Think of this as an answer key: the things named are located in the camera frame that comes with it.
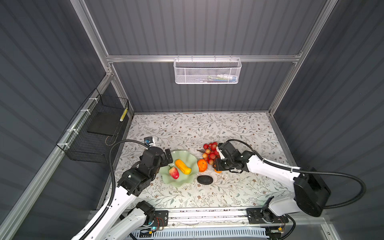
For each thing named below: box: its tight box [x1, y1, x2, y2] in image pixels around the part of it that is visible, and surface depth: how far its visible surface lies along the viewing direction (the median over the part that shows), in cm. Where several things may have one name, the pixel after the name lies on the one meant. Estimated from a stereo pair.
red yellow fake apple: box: [169, 167, 180, 180], surface depth 87 cm
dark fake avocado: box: [197, 175, 214, 185], surface depth 84 cm
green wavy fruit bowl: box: [159, 150, 200, 187], surface depth 88 cm
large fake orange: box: [197, 159, 208, 173], surface depth 88 cm
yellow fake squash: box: [175, 159, 192, 175], surface depth 90 cm
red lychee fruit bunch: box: [197, 142, 220, 165], surface depth 93 cm
